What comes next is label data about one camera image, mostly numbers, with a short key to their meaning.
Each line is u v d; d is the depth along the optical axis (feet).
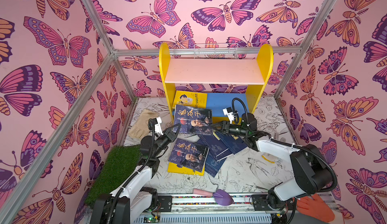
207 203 2.46
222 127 2.39
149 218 2.38
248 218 2.30
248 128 2.18
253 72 2.52
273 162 2.83
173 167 2.79
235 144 2.99
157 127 2.33
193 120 2.56
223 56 3.15
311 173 1.44
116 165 2.75
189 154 2.82
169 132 2.29
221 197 2.44
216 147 2.93
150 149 1.91
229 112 2.55
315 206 2.36
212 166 2.75
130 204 1.41
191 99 3.12
